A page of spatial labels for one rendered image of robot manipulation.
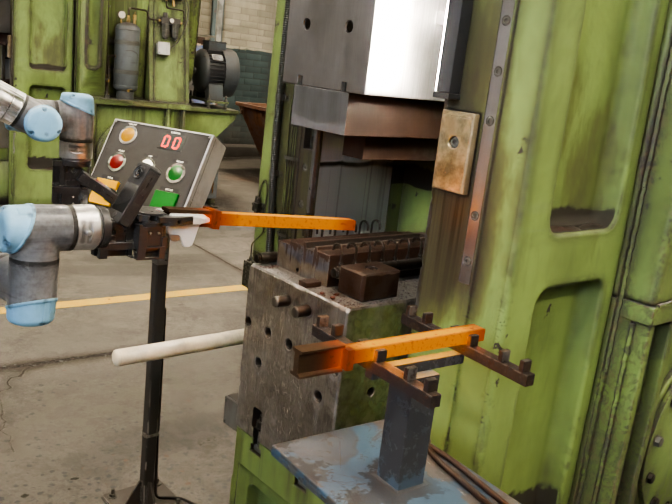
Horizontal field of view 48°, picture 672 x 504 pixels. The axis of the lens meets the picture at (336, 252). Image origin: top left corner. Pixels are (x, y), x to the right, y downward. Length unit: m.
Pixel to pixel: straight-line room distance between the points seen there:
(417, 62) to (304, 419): 0.86
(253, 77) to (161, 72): 4.35
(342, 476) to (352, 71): 0.85
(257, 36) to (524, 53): 9.44
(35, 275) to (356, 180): 1.10
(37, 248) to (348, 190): 1.07
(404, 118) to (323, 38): 0.27
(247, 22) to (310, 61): 9.03
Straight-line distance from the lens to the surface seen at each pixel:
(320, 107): 1.78
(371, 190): 2.17
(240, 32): 10.80
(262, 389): 1.95
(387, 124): 1.80
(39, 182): 6.56
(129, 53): 6.50
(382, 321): 1.73
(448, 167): 1.66
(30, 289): 1.28
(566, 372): 2.00
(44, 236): 1.25
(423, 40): 1.79
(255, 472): 2.06
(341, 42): 1.74
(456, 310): 1.69
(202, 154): 2.10
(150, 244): 1.34
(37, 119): 1.71
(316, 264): 1.80
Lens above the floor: 1.42
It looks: 14 degrees down
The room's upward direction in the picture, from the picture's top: 7 degrees clockwise
